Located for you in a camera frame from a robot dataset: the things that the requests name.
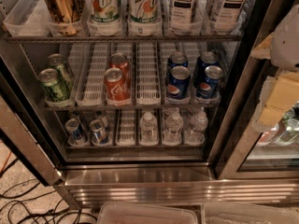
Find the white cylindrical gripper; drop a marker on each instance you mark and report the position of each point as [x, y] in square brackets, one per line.
[286, 44]

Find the clear water bottle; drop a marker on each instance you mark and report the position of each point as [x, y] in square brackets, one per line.
[195, 134]
[149, 129]
[172, 130]

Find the right tea bottle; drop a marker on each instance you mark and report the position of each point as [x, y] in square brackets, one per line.
[224, 15]

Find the tea bottle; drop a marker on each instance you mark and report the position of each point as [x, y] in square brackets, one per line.
[182, 13]
[224, 15]

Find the glass fridge door right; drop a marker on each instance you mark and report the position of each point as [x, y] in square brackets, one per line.
[238, 150]

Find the left tea bottle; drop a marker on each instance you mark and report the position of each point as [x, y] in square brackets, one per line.
[182, 13]

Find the right 7up bottle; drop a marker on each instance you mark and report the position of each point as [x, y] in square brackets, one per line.
[143, 11]

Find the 7up bottle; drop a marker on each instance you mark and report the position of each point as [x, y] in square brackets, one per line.
[143, 11]
[104, 11]

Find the stainless steel fridge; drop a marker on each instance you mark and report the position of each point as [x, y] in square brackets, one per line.
[123, 170]

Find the left 7up bottle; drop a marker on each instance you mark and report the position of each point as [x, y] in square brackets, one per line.
[104, 11]

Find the empty top shelf tray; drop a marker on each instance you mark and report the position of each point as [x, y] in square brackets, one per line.
[27, 18]

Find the open fridge door left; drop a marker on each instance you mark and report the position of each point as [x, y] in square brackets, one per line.
[26, 145]

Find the rear right pepsi can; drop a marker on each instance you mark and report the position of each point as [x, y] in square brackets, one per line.
[206, 59]

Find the pepsi can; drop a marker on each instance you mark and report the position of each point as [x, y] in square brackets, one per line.
[209, 81]
[206, 59]
[178, 82]
[176, 58]

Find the front right pepsi can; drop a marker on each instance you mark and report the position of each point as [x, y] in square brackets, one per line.
[209, 81]

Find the rear left pepsi can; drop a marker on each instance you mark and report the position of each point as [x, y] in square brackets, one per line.
[176, 58]

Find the front left pepsi can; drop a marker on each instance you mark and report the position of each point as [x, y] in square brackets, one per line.
[178, 82]

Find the rear red coca-cola can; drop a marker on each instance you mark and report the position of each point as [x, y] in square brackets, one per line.
[121, 61]

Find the red coca-cola can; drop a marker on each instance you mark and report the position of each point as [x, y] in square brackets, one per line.
[121, 61]
[116, 84]

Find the right clear plastic bin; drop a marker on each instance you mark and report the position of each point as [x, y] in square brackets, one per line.
[239, 213]

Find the clear plastic bin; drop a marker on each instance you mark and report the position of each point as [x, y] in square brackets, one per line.
[239, 213]
[127, 213]

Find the front red coca-cola can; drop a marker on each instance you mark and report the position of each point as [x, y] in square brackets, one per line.
[116, 84]

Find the rear right blue silver can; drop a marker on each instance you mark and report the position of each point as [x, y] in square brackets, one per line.
[102, 115]

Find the blue silver can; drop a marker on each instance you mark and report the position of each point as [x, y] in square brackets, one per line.
[76, 114]
[75, 129]
[99, 133]
[102, 115]

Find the front right blue silver can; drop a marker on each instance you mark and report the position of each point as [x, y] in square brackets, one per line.
[99, 133]

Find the rear left blue silver can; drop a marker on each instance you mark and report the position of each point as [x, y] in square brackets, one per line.
[76, 114]

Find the front left blue silver can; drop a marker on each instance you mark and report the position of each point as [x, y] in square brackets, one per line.
[75, 129]

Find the left clear plastic bin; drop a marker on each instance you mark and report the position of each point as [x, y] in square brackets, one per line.
[127, 213]

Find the rear green soda can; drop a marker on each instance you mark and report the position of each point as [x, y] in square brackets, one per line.
[60, 63]

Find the green soda can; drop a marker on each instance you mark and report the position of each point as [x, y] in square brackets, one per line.
[53, 85]
[60, 63]

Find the gold tall can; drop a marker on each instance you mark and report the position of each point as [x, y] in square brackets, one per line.
[65, 13]

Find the front green soda can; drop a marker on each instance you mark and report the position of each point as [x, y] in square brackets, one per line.
[53, 85]

